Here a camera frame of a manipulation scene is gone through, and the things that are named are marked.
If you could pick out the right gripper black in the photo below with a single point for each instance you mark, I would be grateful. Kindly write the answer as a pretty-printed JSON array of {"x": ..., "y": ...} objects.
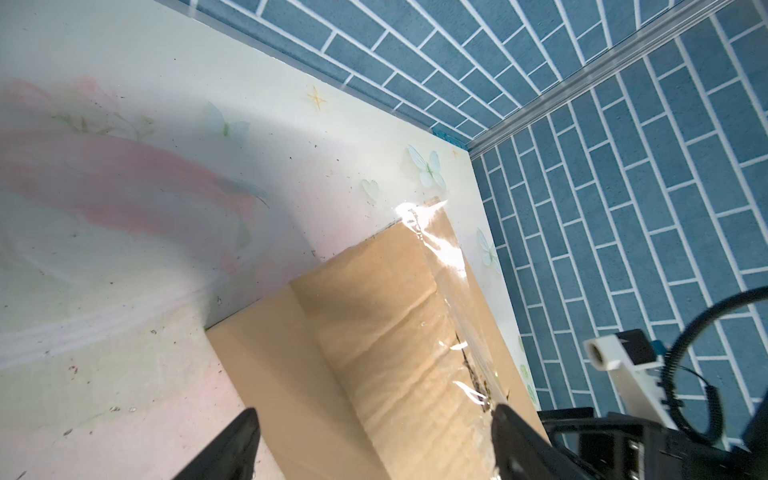
[{"x": 625, "y": 447}]

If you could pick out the brown cardboard express box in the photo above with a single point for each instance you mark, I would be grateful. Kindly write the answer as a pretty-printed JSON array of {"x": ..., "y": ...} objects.
[{"x": 384, "y": 362}]

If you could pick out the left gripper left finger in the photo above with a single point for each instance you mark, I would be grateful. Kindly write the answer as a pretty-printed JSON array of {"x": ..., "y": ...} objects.
[{"x": 229, "y": 456}]

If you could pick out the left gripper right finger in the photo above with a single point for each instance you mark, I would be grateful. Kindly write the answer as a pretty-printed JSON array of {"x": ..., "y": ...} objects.
[{"x": 521, "y": 453}]

